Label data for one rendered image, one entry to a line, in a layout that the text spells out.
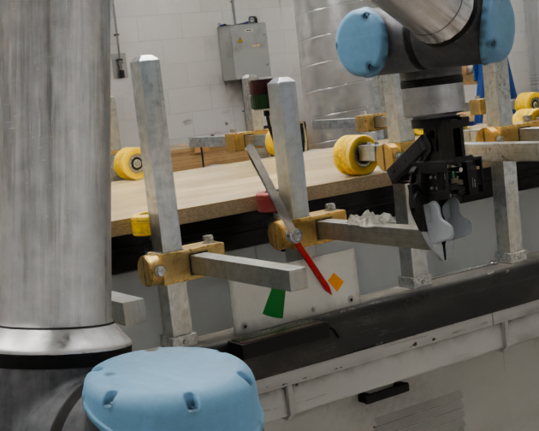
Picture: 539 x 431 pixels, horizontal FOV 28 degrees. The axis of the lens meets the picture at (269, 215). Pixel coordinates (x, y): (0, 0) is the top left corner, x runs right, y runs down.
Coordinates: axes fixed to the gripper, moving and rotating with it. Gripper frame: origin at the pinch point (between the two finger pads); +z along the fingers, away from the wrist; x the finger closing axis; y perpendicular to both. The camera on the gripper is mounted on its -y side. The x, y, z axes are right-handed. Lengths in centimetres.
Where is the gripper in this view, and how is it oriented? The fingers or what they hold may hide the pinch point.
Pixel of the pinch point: (439, 251)
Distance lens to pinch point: 162.1
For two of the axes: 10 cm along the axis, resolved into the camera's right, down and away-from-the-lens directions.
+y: 5.4, 0.2, -8.4
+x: 8.3, -1.6, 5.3
